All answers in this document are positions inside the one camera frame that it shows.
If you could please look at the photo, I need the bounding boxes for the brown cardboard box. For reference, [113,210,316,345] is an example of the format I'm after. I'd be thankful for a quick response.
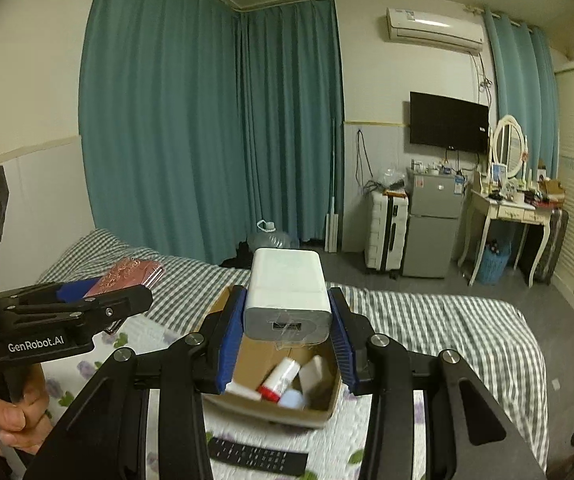
[201,284,345,429]

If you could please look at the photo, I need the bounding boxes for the teal curtain right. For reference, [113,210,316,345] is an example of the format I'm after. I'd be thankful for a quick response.
[483,10,559,178]

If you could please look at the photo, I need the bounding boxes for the teal curtain left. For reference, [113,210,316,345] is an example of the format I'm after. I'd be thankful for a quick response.
[79,0,343,263]

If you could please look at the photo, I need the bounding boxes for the oval white vanity mirror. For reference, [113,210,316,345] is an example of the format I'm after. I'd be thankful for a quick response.
[490,115,528,178]

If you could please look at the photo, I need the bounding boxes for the black wall television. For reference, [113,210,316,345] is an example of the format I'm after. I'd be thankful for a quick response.
[409,91,490,154]

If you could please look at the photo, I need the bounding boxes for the clear water jug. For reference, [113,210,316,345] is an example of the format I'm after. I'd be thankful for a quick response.
[247,219,299,252]

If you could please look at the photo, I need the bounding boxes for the red patterned card case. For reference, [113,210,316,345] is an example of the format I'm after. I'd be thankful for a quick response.
[84,258,165,298]

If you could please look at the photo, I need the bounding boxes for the teal curtain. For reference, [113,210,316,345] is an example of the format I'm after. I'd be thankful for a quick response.
[483,10,559,178]
[79,0,343,263]

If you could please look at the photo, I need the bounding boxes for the white air conditioner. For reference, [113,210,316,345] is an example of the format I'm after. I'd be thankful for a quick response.
[387,8,484,55]

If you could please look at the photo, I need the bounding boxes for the white charger adapter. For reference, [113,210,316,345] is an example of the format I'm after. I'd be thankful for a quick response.
[244,248,331,346]

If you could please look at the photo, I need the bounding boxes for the white mop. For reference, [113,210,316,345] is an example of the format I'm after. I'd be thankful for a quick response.
[325,118,338,254]

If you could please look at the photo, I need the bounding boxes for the white dressing table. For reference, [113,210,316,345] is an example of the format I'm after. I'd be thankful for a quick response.
[457,190,552,288]

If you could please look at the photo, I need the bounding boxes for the white plastic bottle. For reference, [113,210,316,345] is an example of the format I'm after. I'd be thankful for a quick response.
[225,382,262,401]

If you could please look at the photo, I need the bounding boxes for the dark suitcase beside table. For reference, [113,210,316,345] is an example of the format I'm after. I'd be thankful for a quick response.
[534,208,569,285]

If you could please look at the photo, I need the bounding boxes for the person's left hand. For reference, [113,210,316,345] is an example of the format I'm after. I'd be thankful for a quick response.
[0,364,52,455]

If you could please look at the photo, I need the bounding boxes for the white bottle red label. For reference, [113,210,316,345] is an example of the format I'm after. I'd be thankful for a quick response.
[257,356,301,403]

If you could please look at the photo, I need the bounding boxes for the grey checkered bedsheet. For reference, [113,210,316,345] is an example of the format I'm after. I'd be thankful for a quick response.
[39,229,549,466]

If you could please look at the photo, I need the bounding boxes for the light blue earbuds case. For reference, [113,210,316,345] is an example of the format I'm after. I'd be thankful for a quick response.
[277,388,307,410]

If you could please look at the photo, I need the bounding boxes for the white suitcase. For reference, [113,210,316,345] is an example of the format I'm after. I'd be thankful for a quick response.
[364,191,409,273]

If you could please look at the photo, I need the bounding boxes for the black remote control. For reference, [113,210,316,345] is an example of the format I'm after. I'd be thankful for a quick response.
[207,437,309,477]

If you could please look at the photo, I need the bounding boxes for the blue laundry basket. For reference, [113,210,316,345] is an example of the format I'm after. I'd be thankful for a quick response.
[477,240,511,285]

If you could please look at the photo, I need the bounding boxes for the white power bank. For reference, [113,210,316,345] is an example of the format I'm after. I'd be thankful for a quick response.
[298,356,334,399]

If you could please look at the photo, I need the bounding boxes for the floral white quilt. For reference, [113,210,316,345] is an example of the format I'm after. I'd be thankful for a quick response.
[43,315,371,479]

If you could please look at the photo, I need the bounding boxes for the grey small refrigerator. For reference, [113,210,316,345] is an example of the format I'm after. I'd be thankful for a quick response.
[402,169,465,278]

